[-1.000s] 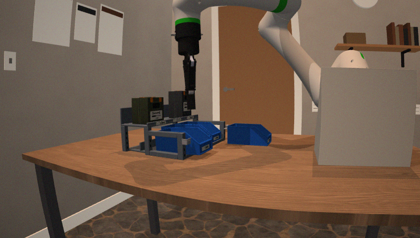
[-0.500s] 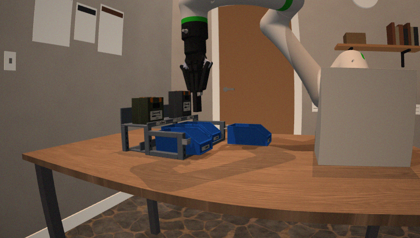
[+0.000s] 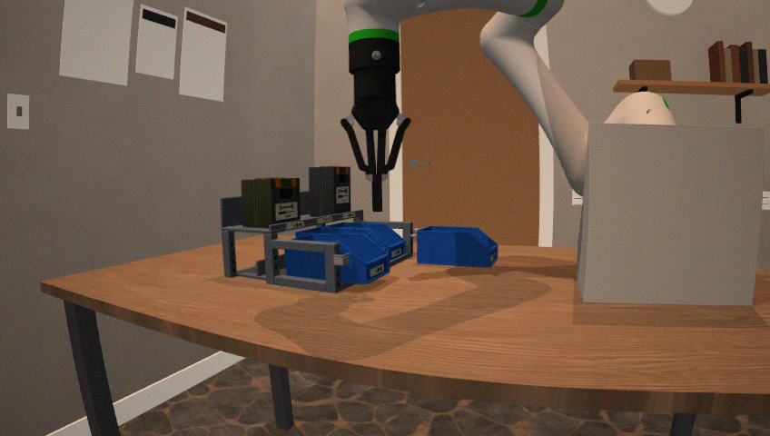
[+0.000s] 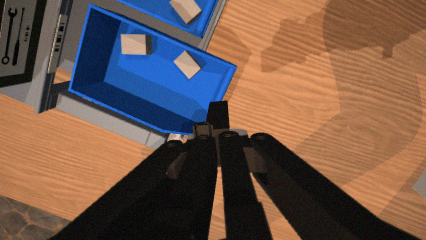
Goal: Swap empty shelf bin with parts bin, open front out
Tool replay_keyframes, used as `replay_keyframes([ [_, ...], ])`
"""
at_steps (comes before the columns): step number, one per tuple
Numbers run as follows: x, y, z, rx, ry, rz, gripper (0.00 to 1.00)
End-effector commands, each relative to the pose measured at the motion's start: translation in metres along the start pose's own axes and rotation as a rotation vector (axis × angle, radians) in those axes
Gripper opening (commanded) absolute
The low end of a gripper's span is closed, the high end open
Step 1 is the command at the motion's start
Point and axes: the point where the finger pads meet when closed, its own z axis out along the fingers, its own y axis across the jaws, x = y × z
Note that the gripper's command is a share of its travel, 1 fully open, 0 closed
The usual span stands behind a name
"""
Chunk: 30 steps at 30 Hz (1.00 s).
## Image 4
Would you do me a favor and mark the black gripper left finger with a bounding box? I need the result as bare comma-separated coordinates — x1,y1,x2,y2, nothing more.
47,101,220,240

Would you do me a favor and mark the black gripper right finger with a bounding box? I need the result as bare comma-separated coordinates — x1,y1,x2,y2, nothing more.
216,100,422,240

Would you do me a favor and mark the grey metal shelf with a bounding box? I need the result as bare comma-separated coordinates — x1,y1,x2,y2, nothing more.
0,0,227,150

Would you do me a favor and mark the blue bin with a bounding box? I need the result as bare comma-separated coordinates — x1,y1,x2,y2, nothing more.
116,0,218,37
68,3,233,135

